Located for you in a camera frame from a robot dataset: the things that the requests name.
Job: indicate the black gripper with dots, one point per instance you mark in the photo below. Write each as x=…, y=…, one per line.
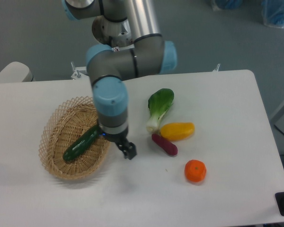
x=118, y=135

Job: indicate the green cucumber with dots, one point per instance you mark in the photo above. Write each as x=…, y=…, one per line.
x=78, y=147

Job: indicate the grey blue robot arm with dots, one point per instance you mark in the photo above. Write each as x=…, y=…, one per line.
x=148, y=54

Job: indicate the woven wicker basket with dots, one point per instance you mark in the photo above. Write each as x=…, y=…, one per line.
x=68, y=122

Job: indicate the purple sweet potato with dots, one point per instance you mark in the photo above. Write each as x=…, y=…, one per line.
x=166, y=145

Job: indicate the yellow mango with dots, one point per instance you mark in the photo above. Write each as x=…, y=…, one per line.
x=177, y=131

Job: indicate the green bok choy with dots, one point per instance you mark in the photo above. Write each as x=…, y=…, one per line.
x=158, y=104

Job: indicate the orange tangerine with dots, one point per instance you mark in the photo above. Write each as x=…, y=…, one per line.
x=195, y=171

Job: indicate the white chair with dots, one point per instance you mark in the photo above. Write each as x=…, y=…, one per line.
x=16, y=72

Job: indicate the blue plastic bag left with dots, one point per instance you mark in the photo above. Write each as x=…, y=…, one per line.
x=225, y=4

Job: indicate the blue plastic bag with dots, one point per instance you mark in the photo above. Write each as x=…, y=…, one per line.
x=273, y=13
x=225, y=4

